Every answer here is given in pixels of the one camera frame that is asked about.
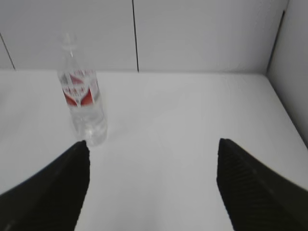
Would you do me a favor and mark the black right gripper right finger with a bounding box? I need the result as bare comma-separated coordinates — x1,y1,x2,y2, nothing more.
216,138,308,231

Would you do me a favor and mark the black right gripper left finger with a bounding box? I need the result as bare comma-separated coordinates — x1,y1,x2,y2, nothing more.
0,141,90,231

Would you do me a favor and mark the clear Wahaha water bottle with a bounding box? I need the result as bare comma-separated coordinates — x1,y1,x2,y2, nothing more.
57,33,108,146

